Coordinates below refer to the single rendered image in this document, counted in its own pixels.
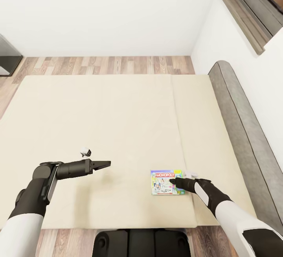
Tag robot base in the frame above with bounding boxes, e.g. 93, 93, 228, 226
92, 228, 191, 257

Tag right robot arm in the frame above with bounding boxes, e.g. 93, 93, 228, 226
169, 170, 283, 257

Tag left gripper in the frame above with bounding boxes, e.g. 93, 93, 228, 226
69, 158, 111, 178

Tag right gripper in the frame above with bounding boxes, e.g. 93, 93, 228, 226
169, 177, 192, 192

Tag board game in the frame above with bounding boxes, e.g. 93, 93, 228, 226
151, 170, 185, 194

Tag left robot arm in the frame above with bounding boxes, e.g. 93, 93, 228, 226
0, 147, 111, 257

